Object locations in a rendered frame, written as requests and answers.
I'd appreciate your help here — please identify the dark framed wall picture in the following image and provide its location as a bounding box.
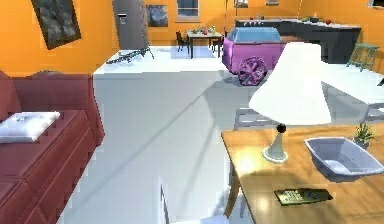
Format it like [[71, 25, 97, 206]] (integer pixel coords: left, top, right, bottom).
[[30, 0, 83, 51]]

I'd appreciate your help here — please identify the white low table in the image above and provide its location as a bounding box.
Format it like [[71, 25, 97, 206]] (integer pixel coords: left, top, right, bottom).
[[320, 63, 384, 122]]

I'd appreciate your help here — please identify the blue framed wall picture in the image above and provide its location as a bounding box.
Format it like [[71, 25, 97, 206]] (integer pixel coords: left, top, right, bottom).
[[145, 4, 169, 28]]

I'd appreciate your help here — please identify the dark dining chair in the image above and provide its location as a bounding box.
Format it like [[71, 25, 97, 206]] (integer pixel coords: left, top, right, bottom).
[[209, 31, 228, 54], [175, 30, 190, 53]]

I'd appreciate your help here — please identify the white dining table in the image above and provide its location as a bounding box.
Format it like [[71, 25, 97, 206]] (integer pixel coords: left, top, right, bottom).
[[185, 29, 224, 60]]

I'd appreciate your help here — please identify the grey metal chair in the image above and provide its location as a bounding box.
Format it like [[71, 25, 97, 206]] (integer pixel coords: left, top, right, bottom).
[[233, 107, 280, 132]]

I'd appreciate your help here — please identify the small potted plant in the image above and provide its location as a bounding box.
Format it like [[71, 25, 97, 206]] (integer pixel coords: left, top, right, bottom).
[[353, 122, 376, 150]]

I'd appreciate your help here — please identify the dark kitchen counter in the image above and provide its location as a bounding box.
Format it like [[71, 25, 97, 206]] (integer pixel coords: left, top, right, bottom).
[[234, 17, 363, 65]]

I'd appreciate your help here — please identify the wooden table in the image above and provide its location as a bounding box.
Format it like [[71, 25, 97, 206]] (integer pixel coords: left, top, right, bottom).
[[220, 123, 384, 224]]

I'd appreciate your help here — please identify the black remote control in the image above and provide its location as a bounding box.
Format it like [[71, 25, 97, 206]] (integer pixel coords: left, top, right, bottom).
[[273, 188, 334, 207]]

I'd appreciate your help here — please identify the purple cart with wheel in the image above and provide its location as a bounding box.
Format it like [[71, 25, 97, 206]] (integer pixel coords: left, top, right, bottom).
[[221, 26, 288, 87]]

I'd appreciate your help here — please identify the white chair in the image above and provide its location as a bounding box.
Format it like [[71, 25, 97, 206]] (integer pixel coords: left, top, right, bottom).
[[156, 175, 231, 224]]

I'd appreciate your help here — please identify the dark red sofa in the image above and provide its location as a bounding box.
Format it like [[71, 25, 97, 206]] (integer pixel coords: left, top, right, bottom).
[[0, 69, 106, 224]]

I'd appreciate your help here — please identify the grey rectangular bin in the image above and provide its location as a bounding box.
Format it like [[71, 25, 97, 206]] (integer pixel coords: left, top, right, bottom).
[[303, 136, 384, 183]]

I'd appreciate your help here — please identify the teal stool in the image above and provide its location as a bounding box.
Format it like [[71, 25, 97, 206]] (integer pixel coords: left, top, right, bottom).
[[346, 42, 381, 72]]

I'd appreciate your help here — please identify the window with white frame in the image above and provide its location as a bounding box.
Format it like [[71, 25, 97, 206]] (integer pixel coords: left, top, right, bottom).
[[175, 0, 201, 23]]

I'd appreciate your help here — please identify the white table lamp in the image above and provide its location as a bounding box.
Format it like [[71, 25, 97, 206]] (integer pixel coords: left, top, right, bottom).
[[248, 41, 333, 164]]

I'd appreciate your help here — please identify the grey fridge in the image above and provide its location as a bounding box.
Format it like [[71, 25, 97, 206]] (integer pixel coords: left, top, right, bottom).
[[111, 0, 150, 51]]

